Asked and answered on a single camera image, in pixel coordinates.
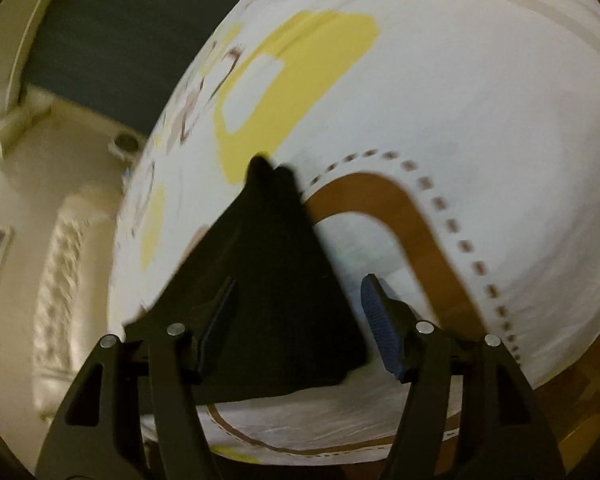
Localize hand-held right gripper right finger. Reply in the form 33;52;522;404
360;273;566;480

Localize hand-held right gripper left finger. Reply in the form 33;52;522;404
34;276;240;480

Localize black pants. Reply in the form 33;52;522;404
125;154;368;406

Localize cream tufted headboard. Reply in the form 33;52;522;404
32;185;131;426

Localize small round fan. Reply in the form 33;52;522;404
109;131;143;161

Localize white printed bed sheet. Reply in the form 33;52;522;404
107;0;600;466

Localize dark blue curtain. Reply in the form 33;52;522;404
27;0;291;138

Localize white wall air conditioner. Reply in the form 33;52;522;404
0;87;51;161

